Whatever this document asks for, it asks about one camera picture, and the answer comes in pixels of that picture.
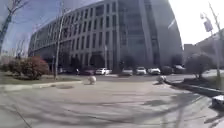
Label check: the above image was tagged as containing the tall grey office building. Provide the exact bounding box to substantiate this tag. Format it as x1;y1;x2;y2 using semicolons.
28;0;184;73

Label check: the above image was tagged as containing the grey asphalt road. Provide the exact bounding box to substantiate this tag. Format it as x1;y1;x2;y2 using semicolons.
56;69;224;84

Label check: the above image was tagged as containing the low grey kerb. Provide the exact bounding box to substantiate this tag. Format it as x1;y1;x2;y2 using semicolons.
0;79;84;93

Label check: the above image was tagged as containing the low grey building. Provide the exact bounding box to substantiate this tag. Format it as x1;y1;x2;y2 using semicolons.
182;28;224;69

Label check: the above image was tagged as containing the grass patch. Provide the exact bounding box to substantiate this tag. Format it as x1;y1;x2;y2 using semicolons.
0;71;83;86

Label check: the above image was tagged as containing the red bush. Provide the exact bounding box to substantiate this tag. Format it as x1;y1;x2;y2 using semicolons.
8;55;51;80

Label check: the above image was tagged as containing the long raised kerb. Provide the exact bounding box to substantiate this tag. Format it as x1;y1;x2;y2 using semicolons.
163;79;224;98

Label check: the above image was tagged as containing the small white object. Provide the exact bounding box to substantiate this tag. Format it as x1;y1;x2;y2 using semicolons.
211;94;224;109

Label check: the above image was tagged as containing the pole with sign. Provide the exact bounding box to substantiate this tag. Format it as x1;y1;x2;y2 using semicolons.
199;1;224;88

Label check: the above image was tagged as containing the grass strip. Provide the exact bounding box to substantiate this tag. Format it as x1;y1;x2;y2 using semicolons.
181;75;224;89

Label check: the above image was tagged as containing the bare tree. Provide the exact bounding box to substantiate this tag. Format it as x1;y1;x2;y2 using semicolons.
0;0;31;56

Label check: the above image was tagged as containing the row of parked cars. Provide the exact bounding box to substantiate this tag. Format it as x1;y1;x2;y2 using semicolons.
58;64;188;76

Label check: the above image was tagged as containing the tall grey pole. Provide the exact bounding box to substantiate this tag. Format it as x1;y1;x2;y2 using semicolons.
53;0;66;80

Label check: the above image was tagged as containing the round dark tree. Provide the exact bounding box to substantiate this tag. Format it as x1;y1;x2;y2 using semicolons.
184;52;214;79

